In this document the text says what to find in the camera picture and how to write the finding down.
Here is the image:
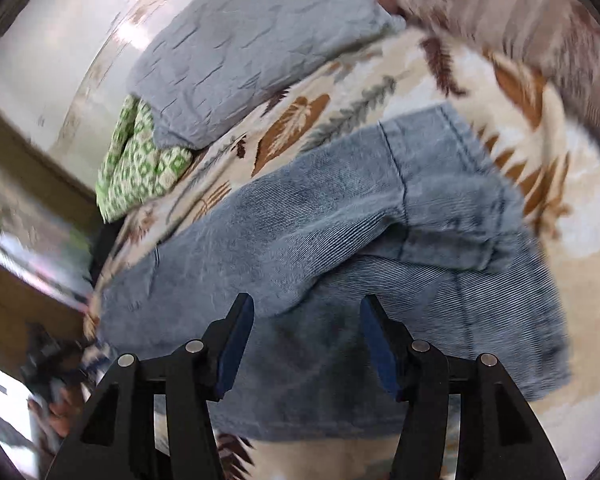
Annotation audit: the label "beige striped cloth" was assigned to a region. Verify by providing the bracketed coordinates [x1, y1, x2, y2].
[370, 0, 600, 126]

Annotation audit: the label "green patterned cloth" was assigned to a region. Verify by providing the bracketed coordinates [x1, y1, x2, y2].
[95, 95, 194, 223]

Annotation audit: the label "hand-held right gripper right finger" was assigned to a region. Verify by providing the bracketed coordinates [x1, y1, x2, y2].
[359, 293, 566, 480]

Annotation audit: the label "cream leaf print blanket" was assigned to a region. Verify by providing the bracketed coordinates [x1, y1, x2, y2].
[82, 25, 600, 480]

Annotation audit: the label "person's left hand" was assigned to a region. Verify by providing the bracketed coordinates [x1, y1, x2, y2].
[46, 394, 85, 438]

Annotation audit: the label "brown wooden furniture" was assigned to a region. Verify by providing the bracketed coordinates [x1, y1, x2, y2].
[0, 95, 101, 376]

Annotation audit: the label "black cloth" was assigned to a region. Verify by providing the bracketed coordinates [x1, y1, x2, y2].
[89, 220, 127, 286]

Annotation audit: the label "grey pillow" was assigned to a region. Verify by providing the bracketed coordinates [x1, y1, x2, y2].
[125, 0, 408, 151]

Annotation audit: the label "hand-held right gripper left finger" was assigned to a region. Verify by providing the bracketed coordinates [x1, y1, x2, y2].
[45, 293, 255, 480]

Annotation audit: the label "blue denim pants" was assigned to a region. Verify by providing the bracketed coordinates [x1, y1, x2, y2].
[97, 102, 573, 443]

